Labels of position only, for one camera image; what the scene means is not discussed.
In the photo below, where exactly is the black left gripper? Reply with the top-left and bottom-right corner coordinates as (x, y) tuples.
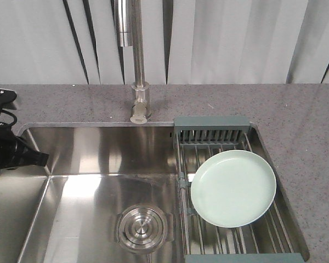
(0, 133), (49, 169)

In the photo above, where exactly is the mint green round plate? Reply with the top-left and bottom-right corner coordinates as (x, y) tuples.
(191, 150), (277, 228)

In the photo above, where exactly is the stainless steel sink basin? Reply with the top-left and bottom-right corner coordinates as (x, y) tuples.
(0, 122), (310, 263)

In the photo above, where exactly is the white pleated curtain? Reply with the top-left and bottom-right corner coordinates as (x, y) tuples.
(0, 1), (329, 84)

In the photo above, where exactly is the steel sink drain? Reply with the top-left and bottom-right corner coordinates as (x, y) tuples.
(114, 203), (175, 254)

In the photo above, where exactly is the chrome kitchen faucet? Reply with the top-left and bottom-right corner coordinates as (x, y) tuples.
(114, 0), (151, 124)

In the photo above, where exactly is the black left camera cable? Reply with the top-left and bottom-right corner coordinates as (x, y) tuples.
(0, 108), (19, 183)

